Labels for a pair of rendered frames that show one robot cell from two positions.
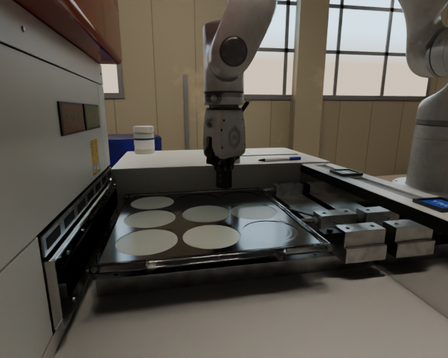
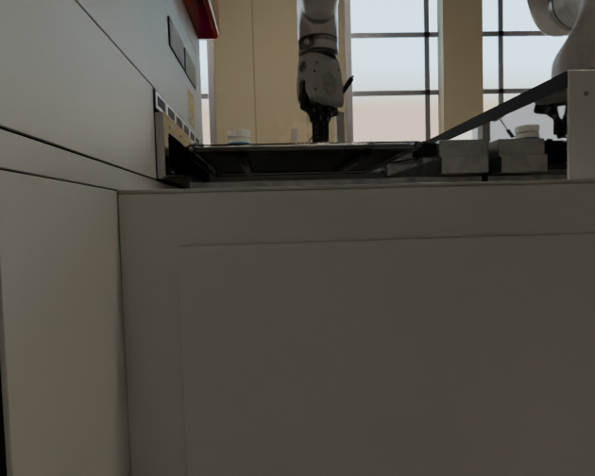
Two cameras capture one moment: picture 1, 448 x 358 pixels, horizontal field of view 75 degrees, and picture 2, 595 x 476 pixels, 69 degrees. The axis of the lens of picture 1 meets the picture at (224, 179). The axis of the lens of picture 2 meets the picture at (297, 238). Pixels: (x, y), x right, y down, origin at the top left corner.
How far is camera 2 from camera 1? 43 cm
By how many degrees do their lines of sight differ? 13
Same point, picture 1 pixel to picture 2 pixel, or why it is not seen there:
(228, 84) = (320, 26)
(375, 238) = (474, 148)
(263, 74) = (398, 125)
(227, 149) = (321, 93)
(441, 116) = (573, 66)
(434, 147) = not seen: hidden behind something
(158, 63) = (261, 117)
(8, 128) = not seen: outside the picture
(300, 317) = not seen: hidden behind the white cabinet
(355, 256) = (451, 164)
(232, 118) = (327, 63)
